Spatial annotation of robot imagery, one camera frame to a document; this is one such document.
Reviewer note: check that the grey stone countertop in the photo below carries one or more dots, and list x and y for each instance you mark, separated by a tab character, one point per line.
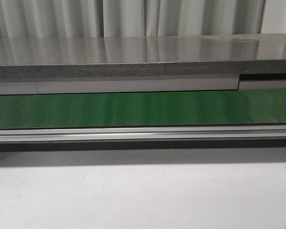
54	58

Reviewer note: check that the grey cabinet front panel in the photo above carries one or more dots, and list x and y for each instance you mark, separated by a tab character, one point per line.
203	82

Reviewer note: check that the green conveyor belt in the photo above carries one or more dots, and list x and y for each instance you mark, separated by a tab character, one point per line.
143	109

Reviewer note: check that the white pleated curtain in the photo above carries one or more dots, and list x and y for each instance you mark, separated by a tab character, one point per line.
139	18

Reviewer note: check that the aluminium conveyor frame rail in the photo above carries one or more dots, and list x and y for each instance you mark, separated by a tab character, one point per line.
139	133

